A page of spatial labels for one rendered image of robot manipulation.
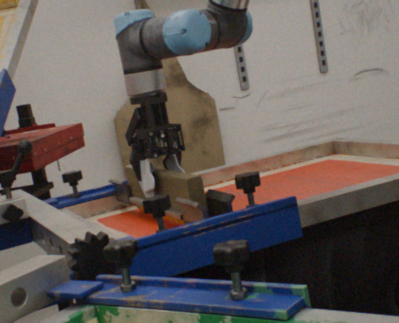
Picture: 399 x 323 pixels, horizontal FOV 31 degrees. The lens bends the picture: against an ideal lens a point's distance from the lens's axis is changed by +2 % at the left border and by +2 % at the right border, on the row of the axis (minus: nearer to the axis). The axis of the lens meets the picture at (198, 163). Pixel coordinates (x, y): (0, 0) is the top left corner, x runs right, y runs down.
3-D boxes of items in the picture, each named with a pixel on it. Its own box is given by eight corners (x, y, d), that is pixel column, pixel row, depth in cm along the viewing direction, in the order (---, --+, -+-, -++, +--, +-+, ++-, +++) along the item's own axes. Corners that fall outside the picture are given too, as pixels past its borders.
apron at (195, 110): (228, 198, 368) (191, -10, 353) (234, 199, 361) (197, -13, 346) (132, 223, 348) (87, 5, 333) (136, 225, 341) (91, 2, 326)
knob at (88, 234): (118, 271, 103) (107, 221, 102) (130, 279, 98) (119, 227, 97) (66, 286, 100) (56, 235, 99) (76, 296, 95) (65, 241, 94)
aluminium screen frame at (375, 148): (338, 151, 190) (336, 137, 190) (525, 165, 137) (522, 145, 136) (46, 226, 161) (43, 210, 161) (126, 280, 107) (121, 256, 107)
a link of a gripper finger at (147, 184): (147, 208, 134) (147, 159, 133) (137, 205, 139) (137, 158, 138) (163, 208, 135) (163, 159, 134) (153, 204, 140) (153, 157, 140)
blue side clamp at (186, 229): (288, 232, 123) (280, 192, 122) (303, 237, 118) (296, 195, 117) (122, 282, 111) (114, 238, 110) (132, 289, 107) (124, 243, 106)
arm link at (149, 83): (118, 76, 137) (158, 69, 140) (123, 99, 138) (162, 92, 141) (130, 74, 130) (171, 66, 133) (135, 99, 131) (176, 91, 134)
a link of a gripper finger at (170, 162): (186, 202, 136) (168, 158, 135) (174, 198, 142) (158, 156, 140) (200, 195, 138) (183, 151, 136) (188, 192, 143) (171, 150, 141)
